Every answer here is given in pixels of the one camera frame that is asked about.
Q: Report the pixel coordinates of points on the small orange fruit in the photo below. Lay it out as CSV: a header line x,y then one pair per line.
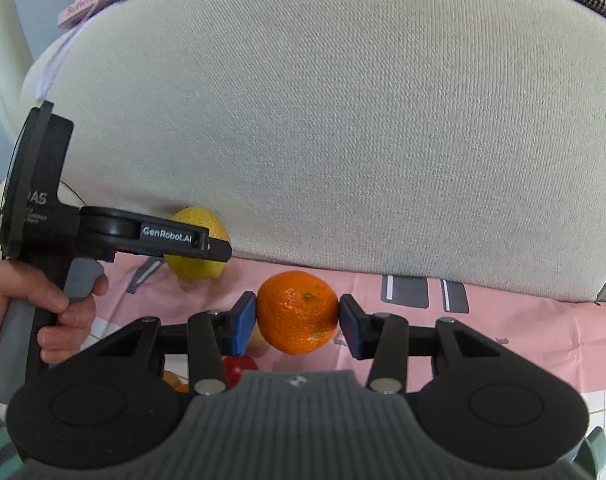
x,y
175,383

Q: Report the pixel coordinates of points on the person's left hand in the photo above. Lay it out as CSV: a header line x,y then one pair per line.
x,y
13,285

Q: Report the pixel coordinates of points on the lilac ribbon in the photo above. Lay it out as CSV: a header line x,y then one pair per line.
x,y
58,67

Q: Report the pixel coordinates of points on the pink printed cloth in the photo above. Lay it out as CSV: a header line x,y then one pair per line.
x,y
533,322

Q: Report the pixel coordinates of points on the yellow lemon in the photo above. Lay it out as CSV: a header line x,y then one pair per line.
x,y
198,269

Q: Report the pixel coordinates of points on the orange mandarin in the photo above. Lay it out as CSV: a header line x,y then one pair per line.
x,y
298,312

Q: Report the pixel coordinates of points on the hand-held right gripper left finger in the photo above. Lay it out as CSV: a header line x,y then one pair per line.
x,y
244,322

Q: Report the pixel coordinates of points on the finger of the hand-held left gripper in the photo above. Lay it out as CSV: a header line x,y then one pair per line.
x,y
218,252

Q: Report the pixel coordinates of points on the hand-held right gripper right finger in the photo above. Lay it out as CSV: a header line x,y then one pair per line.
x,y
349,332

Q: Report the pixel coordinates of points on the red cherry tomato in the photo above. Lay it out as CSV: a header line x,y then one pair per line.
x,y
238,370

